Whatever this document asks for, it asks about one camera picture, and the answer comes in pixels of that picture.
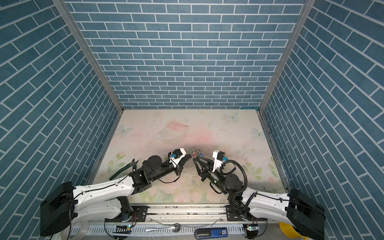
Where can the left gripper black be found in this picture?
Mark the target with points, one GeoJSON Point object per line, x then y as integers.
{"type": "Point", "coordinates": [179, 167]}

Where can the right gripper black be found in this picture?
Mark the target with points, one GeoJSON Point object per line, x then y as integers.
{"type": "Point", "coordinates": [207, 169]}

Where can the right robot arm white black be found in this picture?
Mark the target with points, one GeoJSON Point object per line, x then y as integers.
{"type": "Point", "coordinates": [295, 208]}

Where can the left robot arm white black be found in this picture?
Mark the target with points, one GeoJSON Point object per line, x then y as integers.
{"type": "Point", "coordinates": [68, 204]}

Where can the metal rod tool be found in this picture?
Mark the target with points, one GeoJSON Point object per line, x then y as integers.
{"type": "Point", "coordinates": [176, 227]}

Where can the blue black device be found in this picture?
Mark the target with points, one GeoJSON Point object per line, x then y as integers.
{"type": "Point", "coordinates": [210, 233]}

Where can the yellow tape roll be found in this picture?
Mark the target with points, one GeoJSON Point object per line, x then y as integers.
{"type": "Point", "coordinates": [290, 232]}

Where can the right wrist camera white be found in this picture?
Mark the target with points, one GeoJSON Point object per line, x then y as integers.
{"type": "Point", "coordinates": [218, 159]}

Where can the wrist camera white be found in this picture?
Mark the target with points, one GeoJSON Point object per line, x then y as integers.
{"type": "Point", "coordinates": [218, 159]}
{"type": "Point", "coordinates": [176, 156]}

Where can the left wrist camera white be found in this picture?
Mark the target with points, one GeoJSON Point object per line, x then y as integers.
{"type": "Point", "coordinates": [176, 156]}

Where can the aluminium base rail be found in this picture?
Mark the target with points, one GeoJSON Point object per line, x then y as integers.
{"type": "Point", "coordinates": [183, 214]}

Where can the aluminium corner post right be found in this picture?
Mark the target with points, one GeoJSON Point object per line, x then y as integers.
{"type": "Point", "coordinates": [307, 7]}

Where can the aluminium corner post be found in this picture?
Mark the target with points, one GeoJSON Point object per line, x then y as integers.
{"type": "Point", "coordinates": [81, 41]}
{"type": "Point", "coordinates": [307, 7]}

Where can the aluminium corner post left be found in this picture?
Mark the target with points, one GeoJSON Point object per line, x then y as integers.
{"type": "Point", "coordinates": [81, 41]}

